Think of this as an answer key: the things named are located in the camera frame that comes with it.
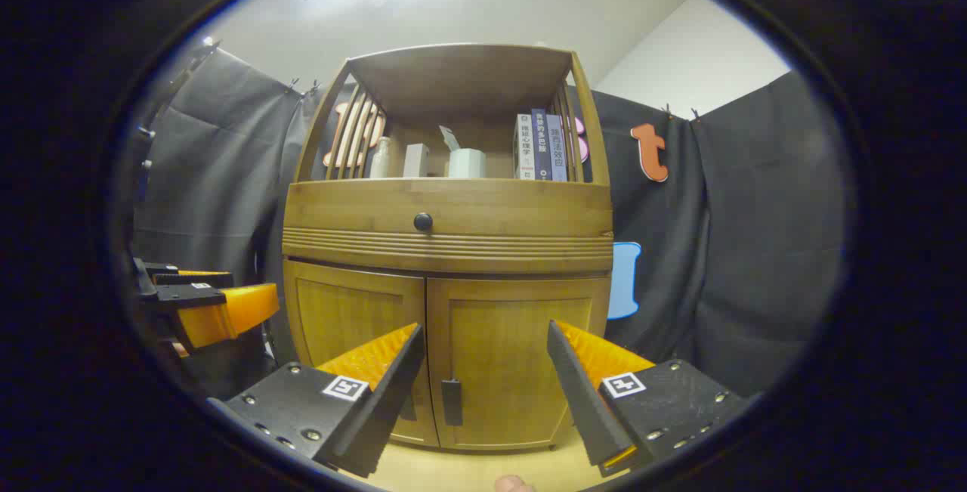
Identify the white book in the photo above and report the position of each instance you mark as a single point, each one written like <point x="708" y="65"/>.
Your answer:
<point x="524" y="148"/>

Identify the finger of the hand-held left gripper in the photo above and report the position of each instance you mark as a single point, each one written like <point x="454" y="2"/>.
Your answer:
<point x="227" y="314"/>
<point x="193" y="279"/>

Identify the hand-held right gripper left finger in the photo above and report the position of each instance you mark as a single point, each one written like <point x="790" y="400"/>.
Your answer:
<point x="381" y="401"/>

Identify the dark blue book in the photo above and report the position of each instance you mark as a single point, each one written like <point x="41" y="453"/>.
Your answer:
<point x="541" y="144"/>

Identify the wooden cabinet drawer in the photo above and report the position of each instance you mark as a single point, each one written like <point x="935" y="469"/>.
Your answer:
<point x="514" y="208"/>

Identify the wooden shoe cabinet door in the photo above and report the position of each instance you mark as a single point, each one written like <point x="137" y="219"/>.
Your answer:
<point x="498" y="341"/>
<point x="340" y="310"/>

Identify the black round drawer knob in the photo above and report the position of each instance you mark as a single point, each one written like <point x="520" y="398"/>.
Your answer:
<point x="423" y="222"/>

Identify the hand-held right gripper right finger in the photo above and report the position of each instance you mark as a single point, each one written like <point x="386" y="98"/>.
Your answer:
<point x="582" y="394"/>

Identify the light blue book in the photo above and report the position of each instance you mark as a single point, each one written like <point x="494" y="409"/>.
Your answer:
<point x="557" y="148"/>

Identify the white bottle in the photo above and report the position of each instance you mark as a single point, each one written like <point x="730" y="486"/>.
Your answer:
<point x="380" y="159"/>

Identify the white container with paper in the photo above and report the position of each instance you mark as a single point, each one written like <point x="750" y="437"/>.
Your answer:
<point x="467" y="164"/>

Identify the wooden double-door shoe cabinet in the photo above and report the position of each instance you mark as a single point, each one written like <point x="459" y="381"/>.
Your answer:
<point x="461" y="80"/>

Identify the small white box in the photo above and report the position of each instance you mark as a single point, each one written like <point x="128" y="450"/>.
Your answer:
<point x="415" y="161"/>

